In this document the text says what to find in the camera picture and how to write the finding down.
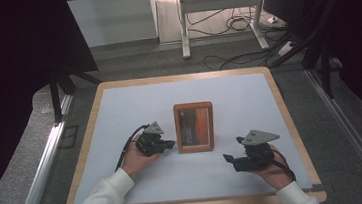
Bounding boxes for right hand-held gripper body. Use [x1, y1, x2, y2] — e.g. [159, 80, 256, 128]
[229, 126, 284, 174]

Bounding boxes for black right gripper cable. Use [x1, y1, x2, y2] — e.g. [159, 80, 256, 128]
[259, 145, 297, 185]

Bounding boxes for person's right hand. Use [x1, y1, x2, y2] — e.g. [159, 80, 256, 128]
[246, 142, 296, 194]

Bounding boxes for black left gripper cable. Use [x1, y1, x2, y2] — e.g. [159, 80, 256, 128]
[110, 123, 155, 174]

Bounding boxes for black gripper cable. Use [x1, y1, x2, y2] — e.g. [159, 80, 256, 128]
[259, 145, 297, 185]
[110, 123, 155, 174]

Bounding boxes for aluminium floor rail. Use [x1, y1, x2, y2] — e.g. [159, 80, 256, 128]
[303, 63, 362, 204]
[0, 91, 84, 204]

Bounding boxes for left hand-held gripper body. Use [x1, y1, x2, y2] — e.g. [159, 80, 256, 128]
[133, 120, 170, 159]

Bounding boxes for black metal stand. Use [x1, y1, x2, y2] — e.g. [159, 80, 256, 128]
[46, 61, 106, 125]
[261, 0, 362, 105]

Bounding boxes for pale blue table mat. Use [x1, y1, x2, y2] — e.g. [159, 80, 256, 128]
[62, 68, 314, 204]

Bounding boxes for wooden table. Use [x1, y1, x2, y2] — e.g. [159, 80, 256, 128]
[50, 61, 328, 204]

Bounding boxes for black floor cables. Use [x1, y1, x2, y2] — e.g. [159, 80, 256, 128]
[182, 0, 300, 75]

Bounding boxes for person's left hand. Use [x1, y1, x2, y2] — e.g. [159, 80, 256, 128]
[117, 132, 166, 180]

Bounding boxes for white desk frame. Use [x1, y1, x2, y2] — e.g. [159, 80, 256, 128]
[176, 0, 277, 61]

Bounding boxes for white power strip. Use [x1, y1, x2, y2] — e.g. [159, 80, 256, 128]
[277, 40, 297, 57]

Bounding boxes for wooden photo frame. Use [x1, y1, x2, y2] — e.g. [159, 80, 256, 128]
[172, 100, 218, 156]

